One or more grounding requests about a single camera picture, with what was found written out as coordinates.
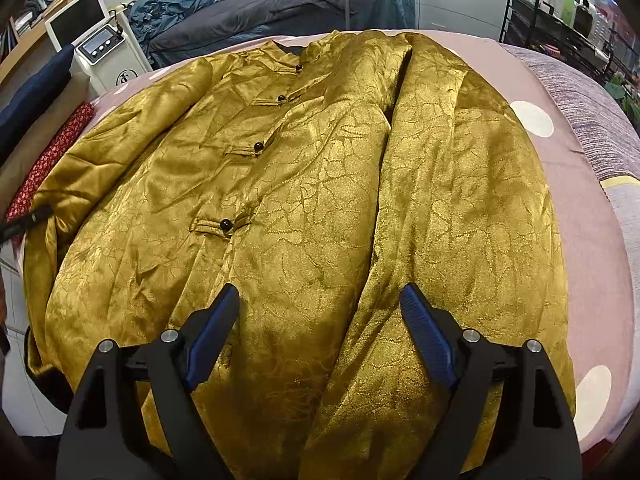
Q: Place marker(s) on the red floral cloth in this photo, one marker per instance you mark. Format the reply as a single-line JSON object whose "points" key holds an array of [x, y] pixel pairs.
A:
{"points": [[55, 150]]}

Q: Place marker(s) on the green plant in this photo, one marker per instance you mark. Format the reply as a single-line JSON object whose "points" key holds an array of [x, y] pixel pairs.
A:
{"points": [[622, 92]]}

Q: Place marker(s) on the crumpled blue cloth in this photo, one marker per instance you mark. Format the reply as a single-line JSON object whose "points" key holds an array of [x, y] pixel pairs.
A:
{"points": [[165, 12]]}

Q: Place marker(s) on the teal bed sheet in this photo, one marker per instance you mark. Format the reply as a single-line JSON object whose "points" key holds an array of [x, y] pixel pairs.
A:
{"points": [[397, 7]]}

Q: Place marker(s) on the pink polka dot blanket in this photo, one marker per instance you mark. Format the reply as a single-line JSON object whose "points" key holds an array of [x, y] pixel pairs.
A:
{"points": [[580, 245]]}

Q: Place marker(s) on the grey striped quilt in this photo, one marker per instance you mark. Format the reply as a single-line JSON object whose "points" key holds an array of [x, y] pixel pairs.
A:
{"points": [[590, 105]]}

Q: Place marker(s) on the navy blue pillow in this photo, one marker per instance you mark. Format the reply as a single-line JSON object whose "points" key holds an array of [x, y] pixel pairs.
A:
{"points": [[30, 95]]}

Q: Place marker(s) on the wooden shelf with books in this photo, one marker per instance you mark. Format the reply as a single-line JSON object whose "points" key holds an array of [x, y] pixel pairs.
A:
{"points": [[30, 35]]}

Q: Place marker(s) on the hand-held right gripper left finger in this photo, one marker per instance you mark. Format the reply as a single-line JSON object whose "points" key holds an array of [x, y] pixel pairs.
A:
{"points": [[216, 332]]}

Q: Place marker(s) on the black metal rack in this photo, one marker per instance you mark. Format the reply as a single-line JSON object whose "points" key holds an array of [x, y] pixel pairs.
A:
{"points": [[555, 35]]}

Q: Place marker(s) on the white machine with screen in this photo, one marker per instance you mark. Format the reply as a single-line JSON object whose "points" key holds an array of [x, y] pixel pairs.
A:
{"points": [[120, 72]]}

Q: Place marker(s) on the tan cushion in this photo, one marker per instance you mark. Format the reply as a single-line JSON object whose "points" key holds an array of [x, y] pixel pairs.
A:
{"points": [[30, 152]]}

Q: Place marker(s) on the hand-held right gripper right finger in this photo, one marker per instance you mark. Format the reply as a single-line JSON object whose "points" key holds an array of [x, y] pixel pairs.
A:
{"points": [[429, 336]]}

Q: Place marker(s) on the dark grey covered bed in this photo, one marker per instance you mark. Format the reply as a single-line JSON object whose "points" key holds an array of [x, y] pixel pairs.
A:
{"points": [[260, 15]]}

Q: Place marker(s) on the gold satin jacket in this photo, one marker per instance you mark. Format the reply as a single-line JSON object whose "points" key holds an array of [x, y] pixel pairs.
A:
{"points": [[310, 185]]}

